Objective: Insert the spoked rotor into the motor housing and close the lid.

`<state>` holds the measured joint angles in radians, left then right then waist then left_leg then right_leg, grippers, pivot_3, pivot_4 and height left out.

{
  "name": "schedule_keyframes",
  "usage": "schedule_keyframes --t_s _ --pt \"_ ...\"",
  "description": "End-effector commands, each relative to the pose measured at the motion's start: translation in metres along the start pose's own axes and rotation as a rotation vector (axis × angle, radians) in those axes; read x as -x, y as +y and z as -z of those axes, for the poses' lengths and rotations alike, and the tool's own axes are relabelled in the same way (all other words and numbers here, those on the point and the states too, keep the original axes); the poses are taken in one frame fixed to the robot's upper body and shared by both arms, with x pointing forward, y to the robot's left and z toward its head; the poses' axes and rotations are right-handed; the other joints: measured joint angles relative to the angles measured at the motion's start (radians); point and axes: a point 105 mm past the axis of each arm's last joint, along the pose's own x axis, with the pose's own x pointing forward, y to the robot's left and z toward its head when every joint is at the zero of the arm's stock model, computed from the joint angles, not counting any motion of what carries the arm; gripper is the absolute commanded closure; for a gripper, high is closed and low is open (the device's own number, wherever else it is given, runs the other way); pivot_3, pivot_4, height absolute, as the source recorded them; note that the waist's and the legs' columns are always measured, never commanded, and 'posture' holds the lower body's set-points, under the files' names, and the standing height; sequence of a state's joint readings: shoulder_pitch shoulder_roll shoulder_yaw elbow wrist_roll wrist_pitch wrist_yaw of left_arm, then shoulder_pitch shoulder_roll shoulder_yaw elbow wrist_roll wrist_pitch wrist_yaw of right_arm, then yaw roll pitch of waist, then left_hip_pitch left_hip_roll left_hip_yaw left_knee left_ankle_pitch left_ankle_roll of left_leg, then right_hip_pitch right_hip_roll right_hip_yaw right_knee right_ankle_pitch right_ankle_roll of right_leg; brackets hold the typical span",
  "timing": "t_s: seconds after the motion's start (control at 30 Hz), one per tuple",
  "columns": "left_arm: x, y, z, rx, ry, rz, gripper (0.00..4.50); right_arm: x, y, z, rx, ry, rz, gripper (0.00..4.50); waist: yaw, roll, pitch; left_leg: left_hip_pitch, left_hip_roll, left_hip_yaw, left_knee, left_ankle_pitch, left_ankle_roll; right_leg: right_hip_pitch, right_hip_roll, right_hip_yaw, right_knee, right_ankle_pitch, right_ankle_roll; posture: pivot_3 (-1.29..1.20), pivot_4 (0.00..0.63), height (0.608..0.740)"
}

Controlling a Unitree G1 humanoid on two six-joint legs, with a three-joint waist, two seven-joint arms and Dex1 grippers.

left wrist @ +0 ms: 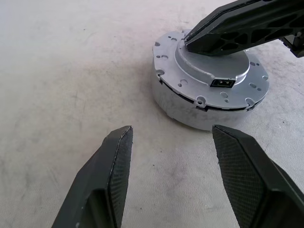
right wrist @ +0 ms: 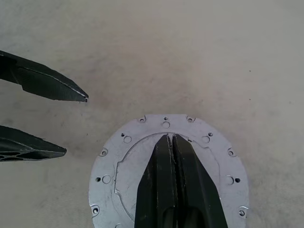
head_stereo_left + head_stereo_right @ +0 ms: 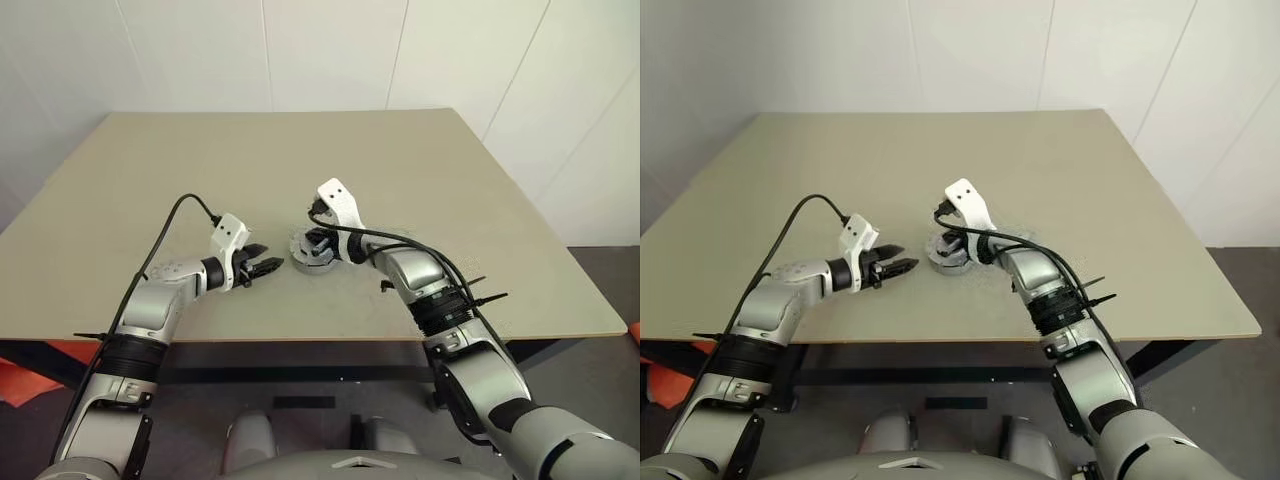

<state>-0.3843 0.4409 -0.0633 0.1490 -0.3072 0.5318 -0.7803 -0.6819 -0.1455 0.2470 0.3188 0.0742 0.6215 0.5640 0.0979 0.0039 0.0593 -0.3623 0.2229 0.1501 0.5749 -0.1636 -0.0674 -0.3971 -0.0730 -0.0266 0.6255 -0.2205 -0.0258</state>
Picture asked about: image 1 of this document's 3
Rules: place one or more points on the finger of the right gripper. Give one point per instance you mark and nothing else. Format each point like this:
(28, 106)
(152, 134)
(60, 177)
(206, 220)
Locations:
(213, 16)

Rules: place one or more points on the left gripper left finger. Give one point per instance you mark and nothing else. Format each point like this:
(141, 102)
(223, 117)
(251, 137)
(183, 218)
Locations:
(99, 178)

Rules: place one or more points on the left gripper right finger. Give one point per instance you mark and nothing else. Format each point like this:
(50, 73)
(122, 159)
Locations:
(249, 180)

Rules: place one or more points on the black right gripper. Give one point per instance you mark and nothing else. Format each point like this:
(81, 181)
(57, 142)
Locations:
(295, 45)

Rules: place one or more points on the silver motor housing copper windings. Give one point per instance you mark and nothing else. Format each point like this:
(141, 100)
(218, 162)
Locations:
(180, 109)

